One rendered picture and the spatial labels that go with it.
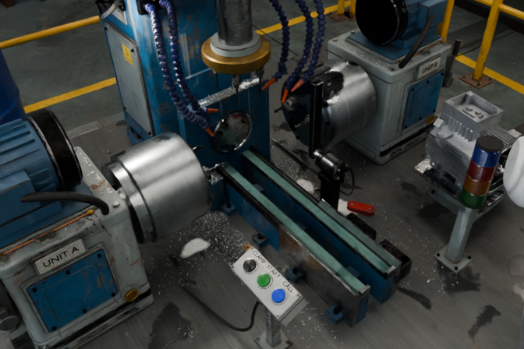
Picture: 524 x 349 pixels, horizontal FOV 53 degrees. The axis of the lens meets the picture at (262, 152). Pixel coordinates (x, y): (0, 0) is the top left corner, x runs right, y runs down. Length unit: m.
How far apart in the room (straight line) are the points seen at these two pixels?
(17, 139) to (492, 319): 1.19
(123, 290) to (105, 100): 2.51
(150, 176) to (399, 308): 0.72
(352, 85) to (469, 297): 0.67
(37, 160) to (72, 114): 2.56
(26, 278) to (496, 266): 1.19
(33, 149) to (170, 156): 0.34
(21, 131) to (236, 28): 0.54
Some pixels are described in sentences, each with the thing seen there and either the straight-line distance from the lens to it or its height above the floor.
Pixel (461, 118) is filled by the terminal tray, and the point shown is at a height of 1.13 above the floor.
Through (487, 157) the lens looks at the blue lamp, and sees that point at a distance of 1.31.
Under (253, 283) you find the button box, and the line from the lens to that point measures 1.15.
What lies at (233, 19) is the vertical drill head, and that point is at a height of 1.43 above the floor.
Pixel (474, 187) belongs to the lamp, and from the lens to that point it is 1.37.
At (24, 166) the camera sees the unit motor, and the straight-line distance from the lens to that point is 1.13.
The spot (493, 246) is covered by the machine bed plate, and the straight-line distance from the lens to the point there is 1.66.
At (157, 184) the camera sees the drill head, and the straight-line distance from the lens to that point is 1.29.
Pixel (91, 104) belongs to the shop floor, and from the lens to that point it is 3.75.
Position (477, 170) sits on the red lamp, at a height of 1.15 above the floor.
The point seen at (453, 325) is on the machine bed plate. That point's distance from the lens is 1.46.
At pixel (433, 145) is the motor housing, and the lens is 1.59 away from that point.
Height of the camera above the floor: 1.99
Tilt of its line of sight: 40 degrees down
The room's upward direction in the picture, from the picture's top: 2 degrees counter-clockwise
